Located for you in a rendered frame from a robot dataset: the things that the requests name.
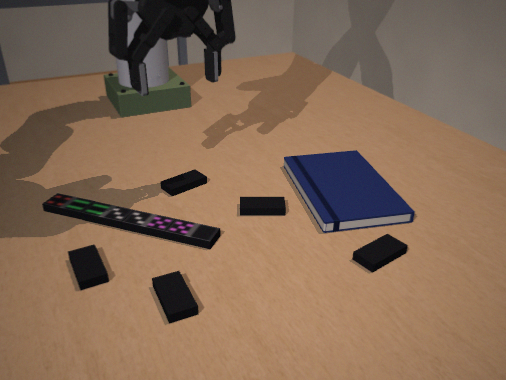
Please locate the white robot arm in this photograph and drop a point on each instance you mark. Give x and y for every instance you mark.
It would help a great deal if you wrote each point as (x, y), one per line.
(156, 60)

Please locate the black domino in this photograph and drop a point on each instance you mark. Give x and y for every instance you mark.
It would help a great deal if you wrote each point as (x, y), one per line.
(175, 297)
(379, 252)
(88, 267)
(183, 182)
(147, 223)
(105, 214)
(66, 205)
(192, 233)
(262, 206)

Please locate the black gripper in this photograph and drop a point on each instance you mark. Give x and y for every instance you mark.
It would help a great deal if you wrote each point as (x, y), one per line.
(168, 19)

